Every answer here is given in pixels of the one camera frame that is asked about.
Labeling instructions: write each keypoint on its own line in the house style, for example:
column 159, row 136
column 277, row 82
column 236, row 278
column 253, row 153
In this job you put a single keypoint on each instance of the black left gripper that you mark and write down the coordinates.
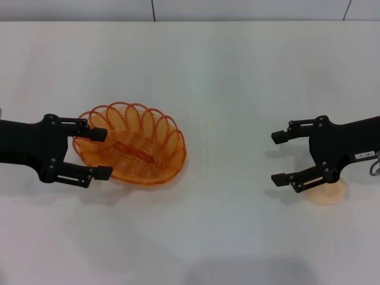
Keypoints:
column 26, row 145

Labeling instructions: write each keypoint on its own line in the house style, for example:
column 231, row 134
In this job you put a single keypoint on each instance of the peach coloured toy bun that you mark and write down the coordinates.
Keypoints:
column 326, row 196

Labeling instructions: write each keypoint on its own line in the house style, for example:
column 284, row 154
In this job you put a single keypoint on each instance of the orange woven plastic basket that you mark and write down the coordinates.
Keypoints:
column 142, row 148

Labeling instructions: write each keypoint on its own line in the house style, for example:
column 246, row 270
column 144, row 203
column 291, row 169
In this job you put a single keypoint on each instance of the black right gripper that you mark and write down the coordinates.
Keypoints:
column 338, row 142

